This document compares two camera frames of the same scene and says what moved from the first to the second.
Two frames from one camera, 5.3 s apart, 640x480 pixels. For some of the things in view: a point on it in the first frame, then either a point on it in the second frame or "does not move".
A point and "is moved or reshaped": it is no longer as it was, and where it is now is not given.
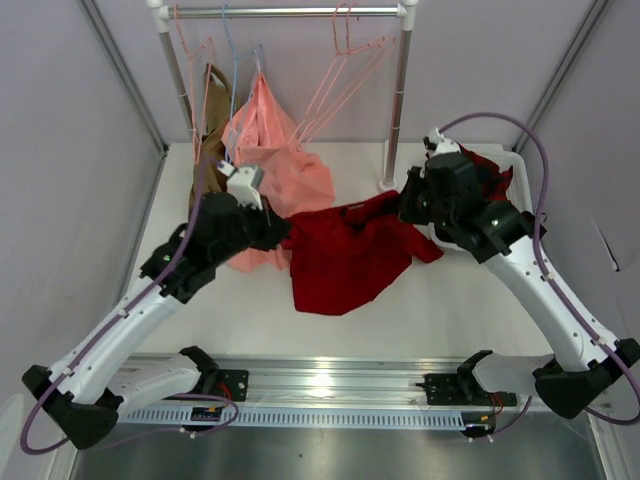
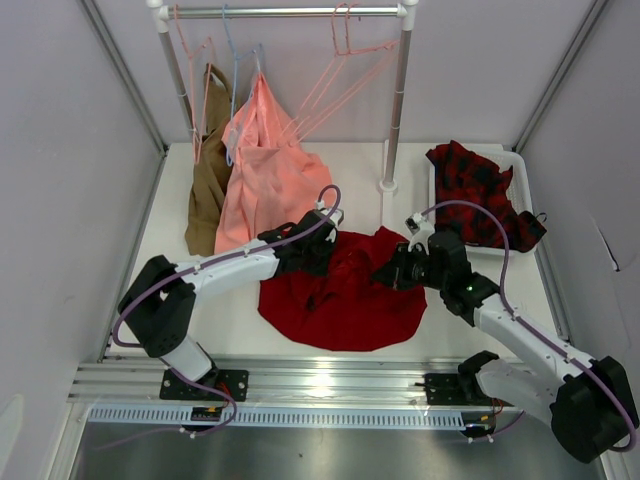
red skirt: [342, 258] is moved or reshaped
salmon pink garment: [260, 131] does not move
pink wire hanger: [199, 58] does not move
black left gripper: [272, 227] -> [320, 269]
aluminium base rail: [371, 383] does not move
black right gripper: [407, 209] -> [393, 273]
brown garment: [208, 179] does not move
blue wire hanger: [233, 92] does not move
